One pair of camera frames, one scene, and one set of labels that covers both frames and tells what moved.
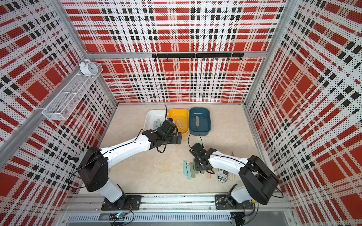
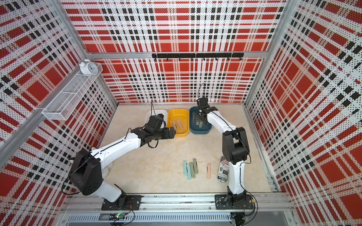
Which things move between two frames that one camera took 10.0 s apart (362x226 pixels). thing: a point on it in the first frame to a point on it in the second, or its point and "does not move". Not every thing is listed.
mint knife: [189, 175] does not move
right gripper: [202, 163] to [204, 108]
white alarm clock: [88, 68] does not move
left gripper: [175, 141] to [167, 133]
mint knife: [185, 168] does not move
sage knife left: [191, 165] does not move
